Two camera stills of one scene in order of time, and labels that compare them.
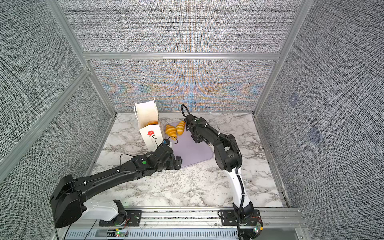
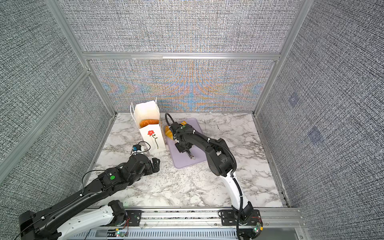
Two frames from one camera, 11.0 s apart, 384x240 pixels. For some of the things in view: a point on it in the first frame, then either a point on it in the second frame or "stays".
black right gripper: [196, 140] -> [180, 149]
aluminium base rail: [193, 223] stays
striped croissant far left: [171, 131] stays
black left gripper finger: [179, 161] -> [156, 164]
